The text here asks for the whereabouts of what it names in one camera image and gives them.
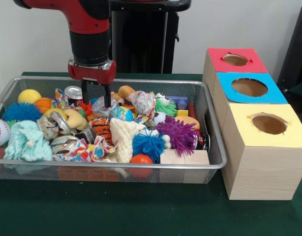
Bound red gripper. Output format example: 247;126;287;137
67;60;117;109

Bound shallow mesh bin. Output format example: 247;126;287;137
0;75;228;184

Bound wooden box with three holes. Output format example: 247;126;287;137
202;47;302;201

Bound black soda can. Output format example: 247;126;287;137
64;86;83;101

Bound globe print ball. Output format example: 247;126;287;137
109;106;134;122

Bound yellow ball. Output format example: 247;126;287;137
17;88;42;104

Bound small soccer ball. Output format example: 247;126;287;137
153;112;168;126

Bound green spiky ball with eyes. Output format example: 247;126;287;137
154;92;179;118

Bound blue spiky ball with eyes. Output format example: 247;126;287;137
132;129;172;164

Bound smooth orange ball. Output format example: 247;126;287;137
129;154;154;179

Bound mint green cloth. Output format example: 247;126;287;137
3;120;54;162

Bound purple spiky ball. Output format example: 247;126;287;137
154;115;200;157

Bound dark green table cloth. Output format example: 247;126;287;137
0;71;302;236

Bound green covered side table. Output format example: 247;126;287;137
285;79;302;104

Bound black upright stand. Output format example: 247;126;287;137
276;3;302;87

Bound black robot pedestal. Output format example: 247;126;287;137
109;0;192;74

